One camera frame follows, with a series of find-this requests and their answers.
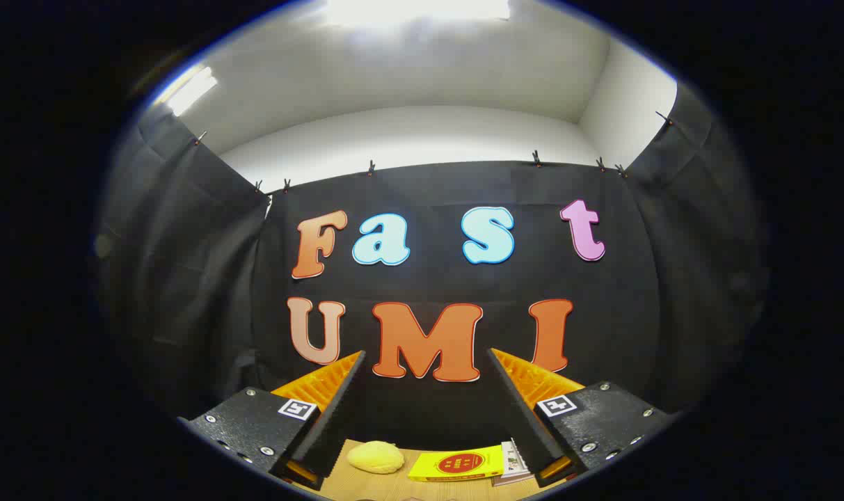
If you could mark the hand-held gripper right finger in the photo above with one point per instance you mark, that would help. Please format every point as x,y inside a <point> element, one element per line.
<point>526,424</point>

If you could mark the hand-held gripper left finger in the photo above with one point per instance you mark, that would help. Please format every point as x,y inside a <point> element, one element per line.
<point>335,424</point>

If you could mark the yellow bun-shaped plush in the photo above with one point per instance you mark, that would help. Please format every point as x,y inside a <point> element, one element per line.
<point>376,457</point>

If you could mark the brown book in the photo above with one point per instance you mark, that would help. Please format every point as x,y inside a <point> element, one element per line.
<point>512,481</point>

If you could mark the yellow book with red label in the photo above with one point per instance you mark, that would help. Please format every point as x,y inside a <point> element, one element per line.
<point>456,464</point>

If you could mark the black backdrop cloth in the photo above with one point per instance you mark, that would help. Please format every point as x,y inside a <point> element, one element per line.
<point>435,278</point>

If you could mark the row of small cloth clips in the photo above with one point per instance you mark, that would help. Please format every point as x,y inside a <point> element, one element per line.
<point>371,167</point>

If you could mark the ceiling light panel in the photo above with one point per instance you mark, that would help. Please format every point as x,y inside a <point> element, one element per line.
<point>188,90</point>
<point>415,10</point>

